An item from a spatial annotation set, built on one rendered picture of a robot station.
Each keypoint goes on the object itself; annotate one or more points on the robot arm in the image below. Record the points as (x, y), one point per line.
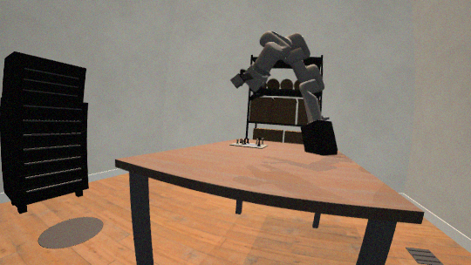
(293, 56)

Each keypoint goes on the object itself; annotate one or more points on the blue and cream chessboard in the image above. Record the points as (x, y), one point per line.
(248, 145)

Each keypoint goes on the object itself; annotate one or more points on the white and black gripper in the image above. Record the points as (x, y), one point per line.
(255, 84)

